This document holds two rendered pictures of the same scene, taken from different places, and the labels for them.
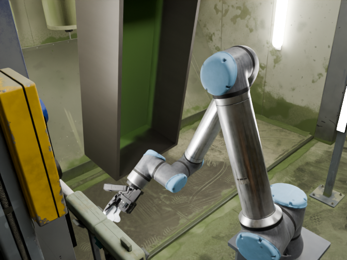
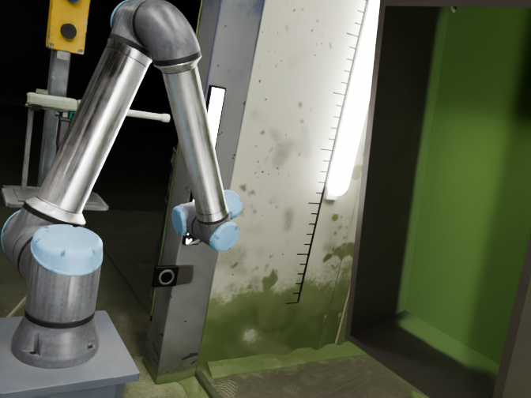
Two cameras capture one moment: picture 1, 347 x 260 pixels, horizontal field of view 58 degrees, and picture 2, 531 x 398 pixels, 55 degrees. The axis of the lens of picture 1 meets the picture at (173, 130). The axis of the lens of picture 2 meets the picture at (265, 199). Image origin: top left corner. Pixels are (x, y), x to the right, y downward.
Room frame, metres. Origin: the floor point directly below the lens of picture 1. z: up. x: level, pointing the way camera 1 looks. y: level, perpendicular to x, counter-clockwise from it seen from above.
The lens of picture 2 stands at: (1.49, -1.43, 1.32)
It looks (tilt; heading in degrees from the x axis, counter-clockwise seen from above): 13 degrees down; 97
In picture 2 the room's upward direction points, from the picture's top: 12 degrees clockwise
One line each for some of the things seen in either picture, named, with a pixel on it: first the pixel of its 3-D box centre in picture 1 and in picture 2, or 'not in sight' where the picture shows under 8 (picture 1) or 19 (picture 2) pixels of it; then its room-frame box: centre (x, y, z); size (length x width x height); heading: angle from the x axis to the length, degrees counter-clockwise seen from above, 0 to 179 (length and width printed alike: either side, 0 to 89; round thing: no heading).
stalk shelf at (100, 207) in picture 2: not in sight; (54, 197); (0.54, 0.20, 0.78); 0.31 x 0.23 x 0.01; 41
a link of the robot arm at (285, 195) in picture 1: (283, 209); (63, 269); (0.94, -0.42, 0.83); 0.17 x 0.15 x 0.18; 140
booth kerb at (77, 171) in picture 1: (146, 140); not in sight; (2.81, 0.27, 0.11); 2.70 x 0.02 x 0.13; 131
